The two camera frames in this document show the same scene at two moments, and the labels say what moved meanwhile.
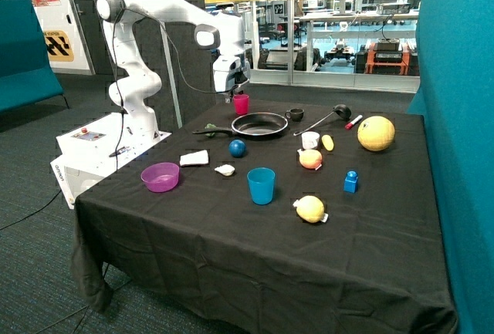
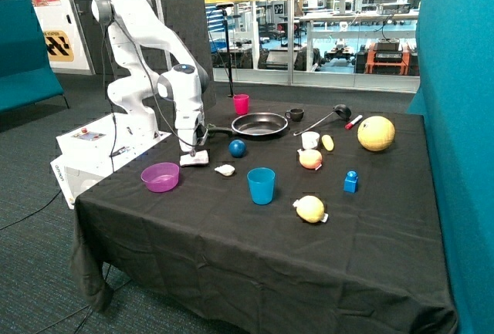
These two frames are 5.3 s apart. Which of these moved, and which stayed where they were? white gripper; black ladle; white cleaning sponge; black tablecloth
Moved: white gripper
Stayed: black ladle; white cleaning sponge; black tablecloth
